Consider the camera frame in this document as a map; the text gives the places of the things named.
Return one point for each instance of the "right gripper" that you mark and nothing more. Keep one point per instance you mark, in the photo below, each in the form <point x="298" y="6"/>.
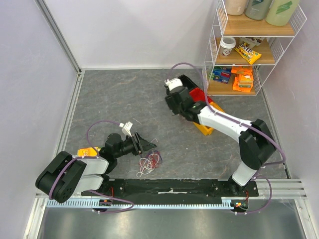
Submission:
<point x="171" y="105"/>

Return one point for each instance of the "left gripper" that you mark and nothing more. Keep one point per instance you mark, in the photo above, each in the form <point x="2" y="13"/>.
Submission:
<point x="140" y="145"/>

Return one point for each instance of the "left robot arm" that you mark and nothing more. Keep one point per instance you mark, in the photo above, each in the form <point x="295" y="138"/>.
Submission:
<point x="67" y="174"/>

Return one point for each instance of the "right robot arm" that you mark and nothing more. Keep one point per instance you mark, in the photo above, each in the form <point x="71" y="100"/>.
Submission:
<point x="254" y="138"/>

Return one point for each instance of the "red plastic bin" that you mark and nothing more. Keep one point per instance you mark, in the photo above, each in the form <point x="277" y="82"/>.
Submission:
<point x="197" y="94"/>

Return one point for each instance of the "black plastic bin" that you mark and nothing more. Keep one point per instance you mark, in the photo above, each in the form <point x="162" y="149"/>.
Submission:
<point x="187" y="82"/>

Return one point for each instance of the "yellow plastic bin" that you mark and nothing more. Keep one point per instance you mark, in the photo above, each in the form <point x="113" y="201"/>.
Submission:
<point x="205" y="130"/>

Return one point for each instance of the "blue green box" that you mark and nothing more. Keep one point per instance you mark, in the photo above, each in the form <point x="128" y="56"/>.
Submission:
<point x="220" y="74"/>

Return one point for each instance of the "orange snack packs stack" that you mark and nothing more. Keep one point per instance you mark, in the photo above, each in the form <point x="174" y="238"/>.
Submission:
<point x="244" y="79"/>

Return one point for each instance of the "white paper coffee cup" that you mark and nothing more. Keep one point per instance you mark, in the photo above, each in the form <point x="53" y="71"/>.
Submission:
<point x="227" y="44"/>

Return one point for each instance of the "yellow candy bag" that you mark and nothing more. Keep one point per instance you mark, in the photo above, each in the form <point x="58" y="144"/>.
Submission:
<point x="248" y="54"/>

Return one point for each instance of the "brown white snack box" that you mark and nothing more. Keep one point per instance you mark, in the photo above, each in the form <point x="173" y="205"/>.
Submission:
<point x="251" y="42"/>

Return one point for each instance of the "beige bottle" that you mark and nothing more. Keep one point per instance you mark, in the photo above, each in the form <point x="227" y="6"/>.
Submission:
<point x="235" y="7"/>

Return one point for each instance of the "grey green bottle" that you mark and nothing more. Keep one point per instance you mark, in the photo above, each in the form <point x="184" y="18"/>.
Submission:
<point x="257" y="9"/>

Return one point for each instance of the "light green bottle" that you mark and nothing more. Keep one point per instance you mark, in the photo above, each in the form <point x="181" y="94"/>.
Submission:
<point x="281" y="12"/>

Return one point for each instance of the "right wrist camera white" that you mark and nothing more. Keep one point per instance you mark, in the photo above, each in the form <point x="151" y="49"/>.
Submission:
<point x="171" y="84"/>

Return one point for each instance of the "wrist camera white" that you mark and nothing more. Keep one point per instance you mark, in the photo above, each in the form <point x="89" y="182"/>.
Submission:
<point x="126" y="128"/>
<point x="171" y="84"/>

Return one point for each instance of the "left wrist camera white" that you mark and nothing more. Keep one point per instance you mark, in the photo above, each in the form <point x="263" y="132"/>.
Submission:
<point x="126" y="128"/>

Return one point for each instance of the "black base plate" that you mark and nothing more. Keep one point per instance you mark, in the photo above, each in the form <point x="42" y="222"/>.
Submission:
<point x="148" y="190"/>

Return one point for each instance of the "white slotted cable duct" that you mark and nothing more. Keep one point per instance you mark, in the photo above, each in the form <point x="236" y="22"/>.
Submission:
<point x="99" y="203"/>

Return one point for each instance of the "white wire shelf rack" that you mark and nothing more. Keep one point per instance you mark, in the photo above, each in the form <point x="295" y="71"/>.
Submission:
<point x="277" y="40"/>

